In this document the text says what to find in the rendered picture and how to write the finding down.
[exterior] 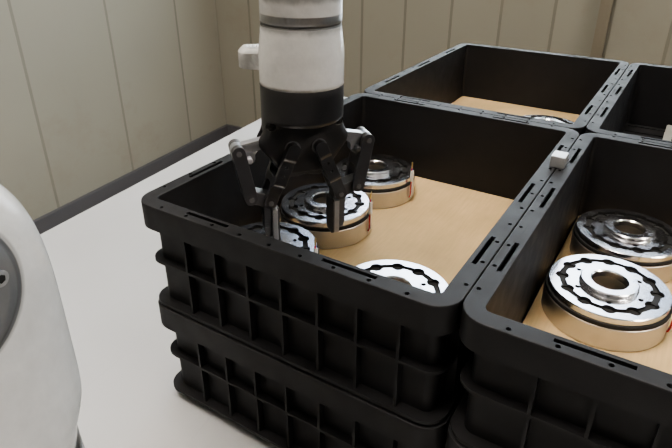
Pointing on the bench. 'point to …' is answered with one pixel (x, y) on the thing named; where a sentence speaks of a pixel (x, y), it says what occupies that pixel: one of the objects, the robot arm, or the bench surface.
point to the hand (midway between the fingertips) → (303, 220)
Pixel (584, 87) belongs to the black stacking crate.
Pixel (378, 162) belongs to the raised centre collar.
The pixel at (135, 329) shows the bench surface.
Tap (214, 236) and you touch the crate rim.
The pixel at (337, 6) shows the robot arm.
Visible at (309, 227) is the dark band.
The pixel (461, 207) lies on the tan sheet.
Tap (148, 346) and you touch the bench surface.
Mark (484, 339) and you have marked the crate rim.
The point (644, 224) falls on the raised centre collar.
